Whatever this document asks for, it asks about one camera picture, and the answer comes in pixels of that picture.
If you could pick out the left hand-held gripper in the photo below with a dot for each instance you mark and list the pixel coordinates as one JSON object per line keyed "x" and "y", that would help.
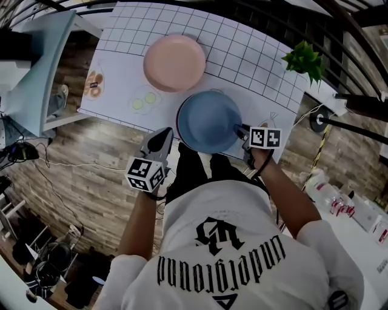
{"x": 142, "y": 174}

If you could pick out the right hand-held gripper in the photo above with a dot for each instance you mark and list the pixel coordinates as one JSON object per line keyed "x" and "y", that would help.
{"x": 264, "y": 137}

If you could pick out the blue plate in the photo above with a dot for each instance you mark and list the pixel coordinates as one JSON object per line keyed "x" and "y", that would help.
{"x": 209, "y": 121}

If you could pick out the pink plate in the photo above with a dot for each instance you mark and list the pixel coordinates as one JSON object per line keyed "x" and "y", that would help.
{"x": 174, "y": 62}

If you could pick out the person's left forearm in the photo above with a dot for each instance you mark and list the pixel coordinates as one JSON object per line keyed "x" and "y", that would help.
{"x": 138, "y": 224}

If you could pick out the person's right forearm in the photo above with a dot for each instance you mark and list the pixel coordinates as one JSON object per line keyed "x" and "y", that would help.
{"x": 285, "y": 193}

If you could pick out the black trousers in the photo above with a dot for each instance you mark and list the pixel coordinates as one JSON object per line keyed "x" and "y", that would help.
{"x": 189, "y": 172}

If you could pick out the white grid mat with drawings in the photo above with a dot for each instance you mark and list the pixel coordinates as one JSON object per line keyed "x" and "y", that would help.
{"x": 242, "y": 60}

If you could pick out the black round weight disc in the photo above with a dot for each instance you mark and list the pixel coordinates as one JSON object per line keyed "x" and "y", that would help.
{"x": 318, "y": 119}

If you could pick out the green potted plant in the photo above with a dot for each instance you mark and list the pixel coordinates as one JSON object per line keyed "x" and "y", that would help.
{"x": 304, "y": 60}

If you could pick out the white power adapter box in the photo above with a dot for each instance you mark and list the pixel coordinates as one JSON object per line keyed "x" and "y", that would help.
{"x": 336, "y": 104}

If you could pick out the clear plastic bottle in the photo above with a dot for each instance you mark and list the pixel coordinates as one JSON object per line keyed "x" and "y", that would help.
{"x": 321, "y": 187}

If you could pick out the black tripod stand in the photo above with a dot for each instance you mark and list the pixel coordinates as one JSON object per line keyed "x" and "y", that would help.
{"x": 360, "y": 103}

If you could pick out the white power strip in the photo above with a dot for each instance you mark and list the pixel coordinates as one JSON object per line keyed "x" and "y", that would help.
{"x": 75, "y": 230}

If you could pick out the white printed t-shirt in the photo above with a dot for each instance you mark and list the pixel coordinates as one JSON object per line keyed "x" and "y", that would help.
{"x": 236, "y": 257}

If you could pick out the clear bottle with red label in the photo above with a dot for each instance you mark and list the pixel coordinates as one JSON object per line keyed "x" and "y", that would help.
{"x": 342, "y": 206}

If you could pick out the black metal rack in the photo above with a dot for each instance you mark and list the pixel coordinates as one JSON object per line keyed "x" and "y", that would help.
{"x": 333, "y": 33}

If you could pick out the light blue desk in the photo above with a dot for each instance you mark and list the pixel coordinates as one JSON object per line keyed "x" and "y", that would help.
{"x": 45, "y": 66}

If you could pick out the black device on floor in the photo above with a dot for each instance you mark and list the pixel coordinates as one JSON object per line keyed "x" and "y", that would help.
{"x": 22, "y": 151}

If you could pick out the white cardboard box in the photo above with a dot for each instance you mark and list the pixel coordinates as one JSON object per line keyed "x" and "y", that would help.
{"x": 369, "y": 212}

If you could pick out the black backpack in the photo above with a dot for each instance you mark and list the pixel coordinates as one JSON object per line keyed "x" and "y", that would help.
{"x": 50, "y": 266}

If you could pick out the black monitor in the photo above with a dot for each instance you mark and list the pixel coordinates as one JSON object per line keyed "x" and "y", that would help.
{"x": 18, "y": 45}

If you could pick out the small box with red label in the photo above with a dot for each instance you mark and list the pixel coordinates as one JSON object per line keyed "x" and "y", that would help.
{"x": 381, "y": 233}

